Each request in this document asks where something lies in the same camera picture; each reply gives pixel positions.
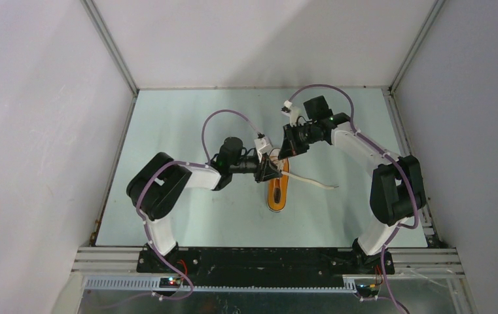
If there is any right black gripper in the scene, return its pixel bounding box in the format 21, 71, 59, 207
279, 122, 319, 160

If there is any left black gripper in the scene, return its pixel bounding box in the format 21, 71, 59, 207
230, 150, 282, 184

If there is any white shoelace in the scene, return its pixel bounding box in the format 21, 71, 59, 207
270, 148, 338, 190

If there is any orange canvas sneaker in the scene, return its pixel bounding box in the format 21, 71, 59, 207
266, 148, 290, 213

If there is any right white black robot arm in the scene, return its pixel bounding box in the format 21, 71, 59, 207
278, 96, 425, 273

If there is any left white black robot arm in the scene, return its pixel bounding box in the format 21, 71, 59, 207
126, 137, 282, 273

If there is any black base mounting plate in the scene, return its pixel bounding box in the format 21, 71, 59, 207
136, 245, 395, 287

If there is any right controller board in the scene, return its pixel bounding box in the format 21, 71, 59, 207
355, 284, 383, 299

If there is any controller board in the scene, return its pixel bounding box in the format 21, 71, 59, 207
158, 277, 183, 289
355, 284, 383, 299

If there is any left controller board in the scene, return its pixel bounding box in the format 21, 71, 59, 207
158, 277, 183, 289

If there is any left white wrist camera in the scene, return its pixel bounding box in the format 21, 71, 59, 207
254, 134, 273, 161

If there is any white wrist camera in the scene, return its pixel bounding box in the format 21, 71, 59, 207
254, 134, 273, 161
281, 100, 301, 127

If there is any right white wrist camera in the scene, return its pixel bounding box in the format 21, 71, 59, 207
281, 100, 301, 127

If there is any aluminium frame rail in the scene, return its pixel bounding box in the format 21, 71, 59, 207
71, 247, 465, 279

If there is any grey slotted cable duct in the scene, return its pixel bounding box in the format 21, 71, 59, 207
84, 276, 357, 293

